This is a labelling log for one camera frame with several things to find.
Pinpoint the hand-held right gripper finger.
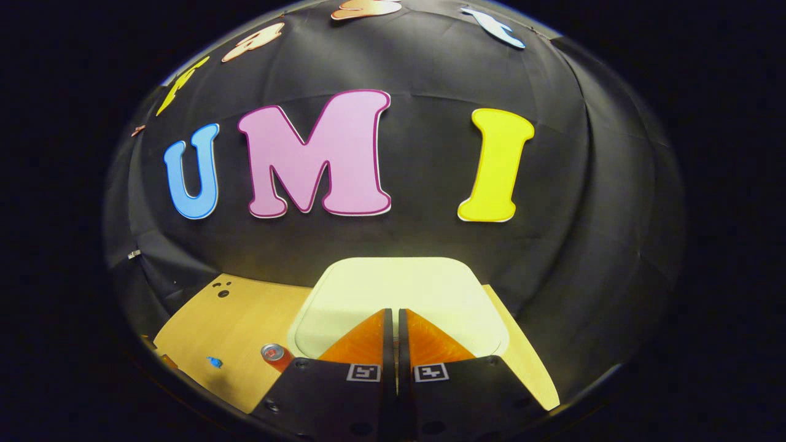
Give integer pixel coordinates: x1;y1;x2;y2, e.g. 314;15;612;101
249;308;397;442
398;308;553;442

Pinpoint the green desktop garbage bin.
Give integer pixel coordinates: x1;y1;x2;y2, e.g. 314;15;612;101
287;257;510;375

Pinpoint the orange pop can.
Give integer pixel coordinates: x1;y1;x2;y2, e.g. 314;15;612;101
260;343;295;374

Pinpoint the black backdrop cloth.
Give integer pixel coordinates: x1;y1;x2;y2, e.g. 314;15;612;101
103;0;685;394

